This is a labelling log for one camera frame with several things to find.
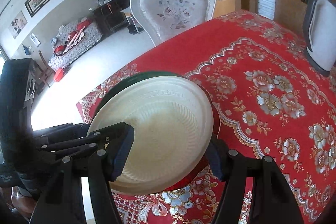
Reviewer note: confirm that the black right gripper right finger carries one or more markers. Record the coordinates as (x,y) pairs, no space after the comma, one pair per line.
(272,200)

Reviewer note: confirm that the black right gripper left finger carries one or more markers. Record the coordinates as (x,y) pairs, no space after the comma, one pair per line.
(100,157)

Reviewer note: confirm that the green bowl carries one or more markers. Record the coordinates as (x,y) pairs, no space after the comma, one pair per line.
(131,81)

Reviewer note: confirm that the white plate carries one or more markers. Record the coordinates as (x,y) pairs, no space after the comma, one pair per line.
(173,123)

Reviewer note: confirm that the red box on floor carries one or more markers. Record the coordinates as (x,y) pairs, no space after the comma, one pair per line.
(59,75)

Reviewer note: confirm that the red floral tablecloth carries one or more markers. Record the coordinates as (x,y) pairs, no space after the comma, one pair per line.
(269,100)

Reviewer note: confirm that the floral sofa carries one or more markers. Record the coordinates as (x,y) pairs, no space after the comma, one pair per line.
(72,41)

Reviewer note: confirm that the framed wedding photo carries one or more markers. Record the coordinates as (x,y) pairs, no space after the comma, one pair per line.
(17,24)

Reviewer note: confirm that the small white side table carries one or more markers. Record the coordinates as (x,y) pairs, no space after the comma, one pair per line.
(133,26)

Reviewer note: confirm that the dark wooden cabinet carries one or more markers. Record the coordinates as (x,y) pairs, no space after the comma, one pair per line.
(110,17)

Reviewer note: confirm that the white ornate upholstered chair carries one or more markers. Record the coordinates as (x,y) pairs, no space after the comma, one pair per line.
(165,19)

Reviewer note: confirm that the white grey electric kettle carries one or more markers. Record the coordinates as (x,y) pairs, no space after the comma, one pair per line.
(319,34)

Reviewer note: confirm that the wooden chair by wall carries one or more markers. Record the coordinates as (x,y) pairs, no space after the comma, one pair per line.
(46,72)

